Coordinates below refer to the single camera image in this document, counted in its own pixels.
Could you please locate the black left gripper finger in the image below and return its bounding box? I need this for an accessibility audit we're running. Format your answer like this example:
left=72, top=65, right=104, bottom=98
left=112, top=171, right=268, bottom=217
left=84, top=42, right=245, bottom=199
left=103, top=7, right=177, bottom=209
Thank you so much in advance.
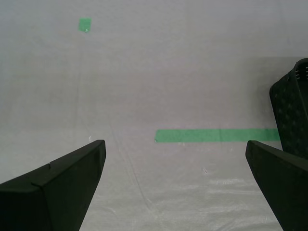
left=0, top=140, right=107, bottom=231
left=245, top=140, right=308, bottom=231

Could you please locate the black perforated plastic basket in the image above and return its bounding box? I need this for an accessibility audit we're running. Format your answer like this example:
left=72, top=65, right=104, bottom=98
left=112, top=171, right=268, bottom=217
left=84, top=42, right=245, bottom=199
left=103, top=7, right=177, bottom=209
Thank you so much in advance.
left=269, top=57, right=308, bottom=159

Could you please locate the long green tape strip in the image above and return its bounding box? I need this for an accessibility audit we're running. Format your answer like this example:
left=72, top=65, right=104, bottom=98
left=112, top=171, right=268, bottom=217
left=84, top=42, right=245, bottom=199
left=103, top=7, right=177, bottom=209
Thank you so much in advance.
left=154, top=128, right=282, bottom=143

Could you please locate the small green tape mark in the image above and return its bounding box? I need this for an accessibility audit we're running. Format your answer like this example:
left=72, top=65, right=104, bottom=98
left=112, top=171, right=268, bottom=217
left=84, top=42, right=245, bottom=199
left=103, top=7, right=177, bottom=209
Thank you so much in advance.
left=78, top=18, right=92, bottom=33

